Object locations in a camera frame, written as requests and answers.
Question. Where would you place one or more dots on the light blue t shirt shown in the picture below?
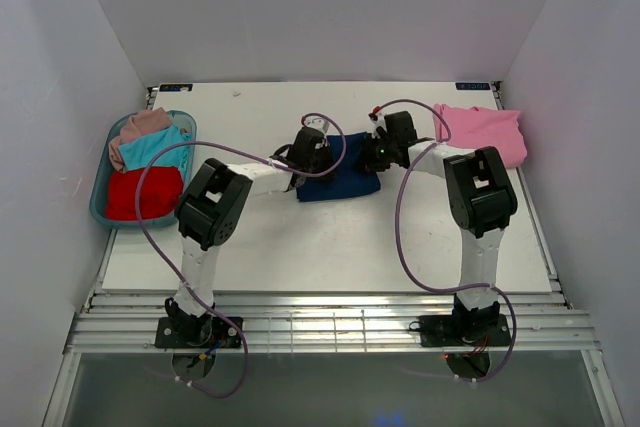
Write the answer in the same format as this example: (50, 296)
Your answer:
(138, 153)

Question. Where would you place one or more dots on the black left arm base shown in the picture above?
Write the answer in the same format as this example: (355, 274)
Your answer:
(214, 331)

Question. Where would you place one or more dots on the red t shirt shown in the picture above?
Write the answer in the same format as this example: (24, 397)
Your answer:
(161, 189)

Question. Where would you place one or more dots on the beige t shirt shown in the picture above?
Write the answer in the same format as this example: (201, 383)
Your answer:
(137, 125)

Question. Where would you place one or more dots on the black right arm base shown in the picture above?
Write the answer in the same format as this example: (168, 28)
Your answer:
(441, 331)

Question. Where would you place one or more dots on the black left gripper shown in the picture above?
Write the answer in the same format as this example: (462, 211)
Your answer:
(325, 150)

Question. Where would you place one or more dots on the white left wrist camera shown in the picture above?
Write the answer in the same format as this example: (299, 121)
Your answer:
(317, 123)

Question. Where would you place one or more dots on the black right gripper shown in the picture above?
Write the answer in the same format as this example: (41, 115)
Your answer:
(367, 158)

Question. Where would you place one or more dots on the dark blue t shirt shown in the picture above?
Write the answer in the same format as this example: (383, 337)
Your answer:
(346, 181)

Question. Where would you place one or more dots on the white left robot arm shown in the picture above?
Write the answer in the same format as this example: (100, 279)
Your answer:
(210, 209)

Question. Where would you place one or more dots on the aluminium front rail frame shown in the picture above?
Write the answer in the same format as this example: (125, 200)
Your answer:
(278, 324)

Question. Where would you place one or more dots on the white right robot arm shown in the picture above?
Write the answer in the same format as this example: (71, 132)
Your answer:
(481, 200)

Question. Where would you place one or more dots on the folded pink t shirt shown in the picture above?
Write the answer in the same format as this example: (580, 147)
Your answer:
(479, 127)

